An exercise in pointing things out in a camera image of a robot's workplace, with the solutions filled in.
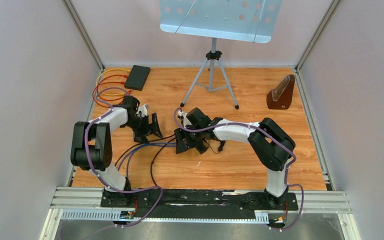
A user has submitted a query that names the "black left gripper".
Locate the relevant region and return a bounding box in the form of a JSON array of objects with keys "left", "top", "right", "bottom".
[{"left": 124, "top": 113, "right": 164, "bottom": 145}]

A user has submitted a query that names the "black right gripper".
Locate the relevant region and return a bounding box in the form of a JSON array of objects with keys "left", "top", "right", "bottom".
[{"left": 175, "top": 124, "right": 204, "bottom": 154}]

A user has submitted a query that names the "blue ethernet cable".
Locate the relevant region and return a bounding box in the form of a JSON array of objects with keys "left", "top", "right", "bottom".
[
  {"left": 125, "top": 144, "right": 177, "bottom": 180},
  {"left": 117, "top": 141, "right": 177, "bottom": 170}
]

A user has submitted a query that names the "black ethernet cable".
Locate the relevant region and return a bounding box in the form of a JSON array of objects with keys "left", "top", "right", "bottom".
[
  {"left": 114, "top": 134, "right": 176, "bottom": 168},
  {"left": 149, "top": 138, "right": 177, "bottom": 188}
]

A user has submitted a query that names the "black power adapter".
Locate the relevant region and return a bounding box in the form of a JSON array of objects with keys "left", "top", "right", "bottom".
[{"left": 217, "top": 140, "right": 226, "bottom": 153}]

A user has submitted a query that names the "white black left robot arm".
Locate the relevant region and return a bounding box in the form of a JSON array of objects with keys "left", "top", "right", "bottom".
[{"left": 70, "top": 95, "right": 163, "bottom": 207}]

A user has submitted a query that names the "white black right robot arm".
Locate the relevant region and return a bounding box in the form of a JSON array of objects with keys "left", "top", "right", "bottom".
[{"left": 173, "top": 107, "right": 296, "bottom": 209}]

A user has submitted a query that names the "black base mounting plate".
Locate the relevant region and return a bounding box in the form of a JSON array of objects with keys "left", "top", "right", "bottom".
[{"left": 100, "top": 188, "right": 299, "bottom": 220}]

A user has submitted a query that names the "brown wooden metronome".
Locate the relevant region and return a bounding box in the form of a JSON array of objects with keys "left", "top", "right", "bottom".
[{"left": 266, "top": 74, "right": 296, "bottom": 110}]

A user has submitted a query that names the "light blue music stand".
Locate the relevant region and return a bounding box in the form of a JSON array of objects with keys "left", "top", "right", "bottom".
[{"left": 158, "top": 0, "right": 283, "bottom": 109}]

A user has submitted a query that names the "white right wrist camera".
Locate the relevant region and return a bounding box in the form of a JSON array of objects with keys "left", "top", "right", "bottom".
[{"left": 177, "top": 110, "right": 192, "bottom": 128}]

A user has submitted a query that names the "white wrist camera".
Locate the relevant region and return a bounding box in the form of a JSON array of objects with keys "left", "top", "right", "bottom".
[
  {"left": 177, "top": 110, "right": 192, "bottom": 128},
  {"left": 136, "top": 103, "right": 150, "bottom": 118}
]

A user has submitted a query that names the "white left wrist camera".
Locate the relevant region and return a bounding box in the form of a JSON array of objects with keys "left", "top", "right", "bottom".
[{"left": 136, "top": 103, "right": 150, "bottom": 118}]

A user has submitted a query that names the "black spare switch box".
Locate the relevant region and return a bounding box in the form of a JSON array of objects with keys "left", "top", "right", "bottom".
[{"left": 124, "top": 65, "right": 151, "bottom": 91}]

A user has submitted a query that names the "yellow ethernet cable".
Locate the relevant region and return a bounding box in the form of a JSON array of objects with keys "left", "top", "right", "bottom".
[{"left": 95, "top": 67, "right": 132, "bottom": 97}]

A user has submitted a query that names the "aluminium frame rail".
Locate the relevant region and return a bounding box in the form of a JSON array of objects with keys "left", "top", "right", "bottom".
[{"left": 40, "top": 187, "right": 361, "bottom": 240}]

